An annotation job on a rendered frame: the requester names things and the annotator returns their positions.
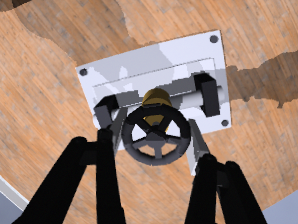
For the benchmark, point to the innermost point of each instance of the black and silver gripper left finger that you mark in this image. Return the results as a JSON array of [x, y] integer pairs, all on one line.
[[51, 201]]

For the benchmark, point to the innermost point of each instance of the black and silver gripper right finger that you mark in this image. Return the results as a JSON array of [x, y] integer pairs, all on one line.
[[238, 203]]

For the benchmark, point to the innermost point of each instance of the grey valve with black handwheel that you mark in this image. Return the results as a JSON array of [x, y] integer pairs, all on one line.
[[146, 112]]

